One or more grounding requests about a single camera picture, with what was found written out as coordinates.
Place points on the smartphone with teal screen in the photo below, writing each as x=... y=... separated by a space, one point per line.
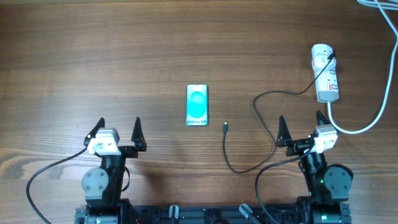
x=197 y=105

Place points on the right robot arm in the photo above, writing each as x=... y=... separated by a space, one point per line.
x=328 y=185

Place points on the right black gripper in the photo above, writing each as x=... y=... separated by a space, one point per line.
x=285 y=140

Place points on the white USB charger plug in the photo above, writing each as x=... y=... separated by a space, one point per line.
x=320 y=62

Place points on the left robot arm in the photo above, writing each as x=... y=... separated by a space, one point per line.
x=103 y=185

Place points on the white power strip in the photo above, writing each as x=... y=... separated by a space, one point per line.
x=326 y=82

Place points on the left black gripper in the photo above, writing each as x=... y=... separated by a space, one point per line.
x=129 y=152

